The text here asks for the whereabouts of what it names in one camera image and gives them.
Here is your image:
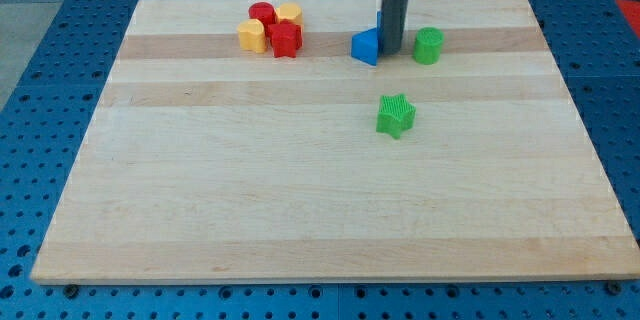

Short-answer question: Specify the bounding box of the green star block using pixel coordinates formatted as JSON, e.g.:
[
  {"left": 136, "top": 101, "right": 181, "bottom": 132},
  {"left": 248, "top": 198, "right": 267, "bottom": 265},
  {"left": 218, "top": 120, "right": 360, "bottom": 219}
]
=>
[{"left": 376, "top": 94, "right": 416, "bottom": 139}]

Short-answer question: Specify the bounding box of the light wooden board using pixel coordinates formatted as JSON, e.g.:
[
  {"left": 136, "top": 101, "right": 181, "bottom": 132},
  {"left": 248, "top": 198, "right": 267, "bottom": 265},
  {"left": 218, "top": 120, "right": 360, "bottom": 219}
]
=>
[{"left": 31, "top": 0, "right": 639, "bottom": 285}]

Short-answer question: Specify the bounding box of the red star block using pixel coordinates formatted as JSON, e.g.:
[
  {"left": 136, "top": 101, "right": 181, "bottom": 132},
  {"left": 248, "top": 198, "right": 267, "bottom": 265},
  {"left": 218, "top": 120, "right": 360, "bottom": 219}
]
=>
[{"left": 268, "top": 22, "right": 302, "bottom": 58}]

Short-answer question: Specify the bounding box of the yellow heart block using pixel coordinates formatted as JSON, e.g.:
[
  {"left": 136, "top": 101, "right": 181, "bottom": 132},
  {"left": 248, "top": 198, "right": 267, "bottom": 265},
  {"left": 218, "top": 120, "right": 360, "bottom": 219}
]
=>
[{"left": 236, "top": 19, "right": 267, "bottom": 54}]

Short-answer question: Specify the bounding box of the yellow cylinder block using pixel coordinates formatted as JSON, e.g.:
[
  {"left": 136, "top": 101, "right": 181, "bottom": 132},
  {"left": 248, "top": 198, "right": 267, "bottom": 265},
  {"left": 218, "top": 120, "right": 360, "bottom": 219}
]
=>
[{"left": 275, "top": 2, "right": 304, "bottom": 28}]

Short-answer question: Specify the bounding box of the green cylinder block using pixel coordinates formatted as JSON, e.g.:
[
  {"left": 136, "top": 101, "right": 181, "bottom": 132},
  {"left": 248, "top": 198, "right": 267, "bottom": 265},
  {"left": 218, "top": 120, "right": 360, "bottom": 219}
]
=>
[{"left": 413, "top": 27, "right": 444, "bottom": 65}]

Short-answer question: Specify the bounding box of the red cylinder block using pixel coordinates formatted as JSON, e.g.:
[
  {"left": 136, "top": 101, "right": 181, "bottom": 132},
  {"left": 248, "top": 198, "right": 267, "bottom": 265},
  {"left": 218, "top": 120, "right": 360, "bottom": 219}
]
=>
[{"left": 248, "top": 2, "right": 277, "bottom": 37}]

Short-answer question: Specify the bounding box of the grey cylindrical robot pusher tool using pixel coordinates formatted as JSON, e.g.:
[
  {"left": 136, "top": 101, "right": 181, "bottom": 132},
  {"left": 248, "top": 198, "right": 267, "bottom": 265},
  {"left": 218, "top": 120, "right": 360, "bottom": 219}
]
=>
[{"left": 379, "top": 0, "right": 408, "bottom": 56}]

